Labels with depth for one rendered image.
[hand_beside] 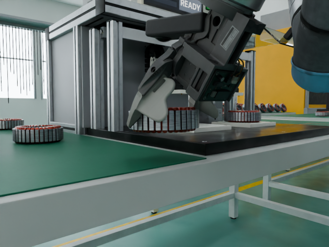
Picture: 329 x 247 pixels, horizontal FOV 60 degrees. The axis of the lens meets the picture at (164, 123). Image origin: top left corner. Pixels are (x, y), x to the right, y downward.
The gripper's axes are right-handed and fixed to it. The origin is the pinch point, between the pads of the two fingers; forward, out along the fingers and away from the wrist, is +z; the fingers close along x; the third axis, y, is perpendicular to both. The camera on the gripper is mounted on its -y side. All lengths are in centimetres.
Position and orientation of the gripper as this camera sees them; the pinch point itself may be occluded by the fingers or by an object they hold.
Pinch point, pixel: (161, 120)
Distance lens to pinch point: 46.3
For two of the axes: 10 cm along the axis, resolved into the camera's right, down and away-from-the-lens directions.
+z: -3.7, 7.9, 4.9
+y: 5.4, 6.1, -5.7
